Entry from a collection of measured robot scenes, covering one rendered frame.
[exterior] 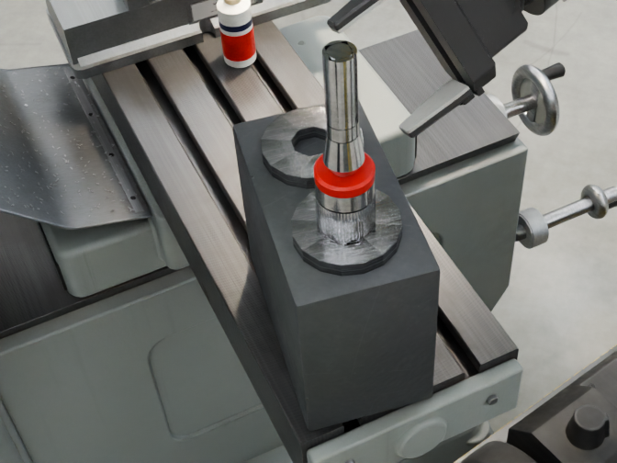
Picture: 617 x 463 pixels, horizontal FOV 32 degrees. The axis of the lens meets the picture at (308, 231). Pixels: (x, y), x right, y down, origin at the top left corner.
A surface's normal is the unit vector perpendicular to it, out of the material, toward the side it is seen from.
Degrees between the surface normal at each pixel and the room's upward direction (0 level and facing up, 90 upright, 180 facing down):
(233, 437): 90
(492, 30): 63
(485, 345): 0
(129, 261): 90
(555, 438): 0
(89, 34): 90
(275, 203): 0
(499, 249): 90
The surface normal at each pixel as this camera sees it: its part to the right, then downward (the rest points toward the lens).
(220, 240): -0.05, -0.66
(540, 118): -0.90, 0.35
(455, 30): 0.29, 0.31
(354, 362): 0.27, 0.71
